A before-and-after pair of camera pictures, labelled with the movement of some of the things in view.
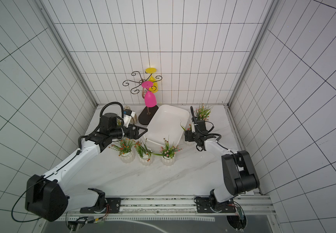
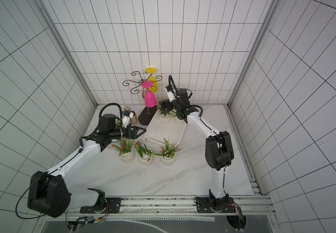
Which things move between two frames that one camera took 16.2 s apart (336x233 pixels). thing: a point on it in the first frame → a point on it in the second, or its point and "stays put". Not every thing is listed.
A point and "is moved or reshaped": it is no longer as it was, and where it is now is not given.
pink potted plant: (169, 159) stays put
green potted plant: (202, 115) is moved or reshaped
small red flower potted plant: (189, 136) → (174, 116)
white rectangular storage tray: (168, 122) stays put
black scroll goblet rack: (147, 82) stays put
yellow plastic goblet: (155, 88) stays put
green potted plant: (145, 155) stays put
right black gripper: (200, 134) → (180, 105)
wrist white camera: (193, 127) → (171, 96)
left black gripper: (135, 136) stays put
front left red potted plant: (125, 147) stays put
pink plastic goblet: (150, 98) stays put
